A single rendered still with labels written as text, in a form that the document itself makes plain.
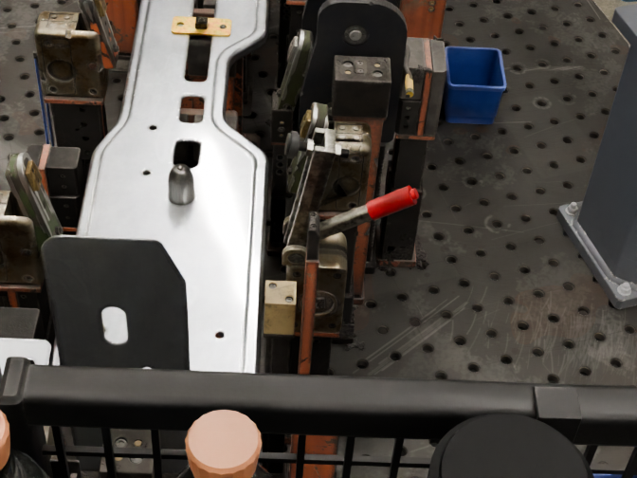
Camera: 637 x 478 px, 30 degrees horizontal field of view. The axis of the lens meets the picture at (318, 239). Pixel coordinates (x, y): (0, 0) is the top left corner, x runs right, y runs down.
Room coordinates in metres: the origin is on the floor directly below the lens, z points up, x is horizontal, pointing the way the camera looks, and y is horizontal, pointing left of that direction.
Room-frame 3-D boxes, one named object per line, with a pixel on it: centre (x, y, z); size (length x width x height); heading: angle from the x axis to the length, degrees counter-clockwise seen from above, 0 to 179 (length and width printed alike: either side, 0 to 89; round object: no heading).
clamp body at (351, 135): (1.09, -0.02, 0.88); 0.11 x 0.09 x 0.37; 93
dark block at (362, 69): (1.15, -0.04, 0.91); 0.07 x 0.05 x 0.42; 93
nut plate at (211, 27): (1.37, 0.19, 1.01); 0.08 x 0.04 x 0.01; 92
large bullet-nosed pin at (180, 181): (1.03, 0.17, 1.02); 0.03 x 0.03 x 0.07
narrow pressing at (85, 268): (0.64, 0.16, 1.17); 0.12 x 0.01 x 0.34; 93
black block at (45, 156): (1.09, 0.35, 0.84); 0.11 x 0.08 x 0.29; 93
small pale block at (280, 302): (0.83, 0.04, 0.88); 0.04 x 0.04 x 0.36; 3
